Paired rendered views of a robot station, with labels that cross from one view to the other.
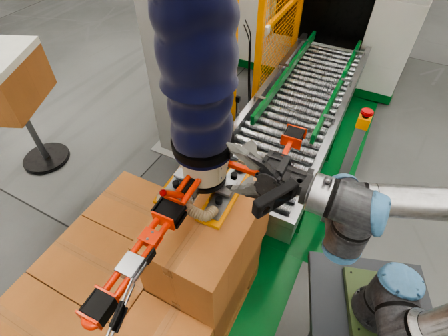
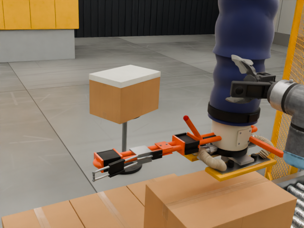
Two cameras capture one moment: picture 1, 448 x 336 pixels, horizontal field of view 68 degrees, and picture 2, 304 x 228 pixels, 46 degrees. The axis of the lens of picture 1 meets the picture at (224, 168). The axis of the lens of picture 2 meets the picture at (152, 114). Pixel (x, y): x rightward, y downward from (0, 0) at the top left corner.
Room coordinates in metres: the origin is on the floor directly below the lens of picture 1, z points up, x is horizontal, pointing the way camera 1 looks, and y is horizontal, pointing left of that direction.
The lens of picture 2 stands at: (-0.56, -0.41, 1.86)
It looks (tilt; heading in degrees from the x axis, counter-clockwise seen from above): 20 degrees down; 32
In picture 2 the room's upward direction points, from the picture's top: 3 degrees clockwise
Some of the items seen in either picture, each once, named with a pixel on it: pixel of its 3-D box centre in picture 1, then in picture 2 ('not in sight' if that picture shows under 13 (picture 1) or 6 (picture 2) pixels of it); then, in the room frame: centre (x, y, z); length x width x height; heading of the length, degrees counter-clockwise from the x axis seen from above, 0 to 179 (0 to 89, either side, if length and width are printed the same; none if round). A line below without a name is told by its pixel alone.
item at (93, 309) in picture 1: (98, 307); (108, 160); (0.35, 0.34, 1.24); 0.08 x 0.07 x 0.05; 154
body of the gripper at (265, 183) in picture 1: (283, 179); (264, 87); (0.51, -0.14, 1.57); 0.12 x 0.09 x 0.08; 64
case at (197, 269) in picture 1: (208, 237); (215, 225); (0.87, 0.08, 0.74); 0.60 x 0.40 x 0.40; 152
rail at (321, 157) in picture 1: (338, 119); not in sight; (2.09, -0.91, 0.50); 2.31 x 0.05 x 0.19; 153
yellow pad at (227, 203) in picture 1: (226, 189); (242, 163); (0.84, -0.01, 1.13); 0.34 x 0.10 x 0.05; 154
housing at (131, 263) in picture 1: (131, 267); (140, 154); (0.47, 0.28, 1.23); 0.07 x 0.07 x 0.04; 64
